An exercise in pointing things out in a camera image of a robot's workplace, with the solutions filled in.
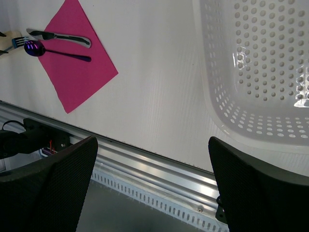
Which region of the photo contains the purple metal spoon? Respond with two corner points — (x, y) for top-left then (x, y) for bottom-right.
(24, 40), (92, 62)

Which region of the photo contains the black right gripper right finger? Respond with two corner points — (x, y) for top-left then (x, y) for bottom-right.
(208, 137), (309, 232)

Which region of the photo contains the pink paper napkin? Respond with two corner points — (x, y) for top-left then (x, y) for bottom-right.
(39, 0), (118, 113)

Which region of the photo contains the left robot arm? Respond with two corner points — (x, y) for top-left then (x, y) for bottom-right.
(0, 30), (28, 160)

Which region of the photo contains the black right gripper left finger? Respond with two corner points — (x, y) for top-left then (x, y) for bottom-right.
(0, 136), (98, 232)

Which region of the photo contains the white perforated plastic basket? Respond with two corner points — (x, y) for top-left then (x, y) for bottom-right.
(192, 0), (309, 154)

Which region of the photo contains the aluminium frame rail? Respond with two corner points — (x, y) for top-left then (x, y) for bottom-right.
(0, 100), (222, 213)

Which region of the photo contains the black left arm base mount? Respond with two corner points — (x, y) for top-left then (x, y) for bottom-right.
(21, 118), (71, 154)

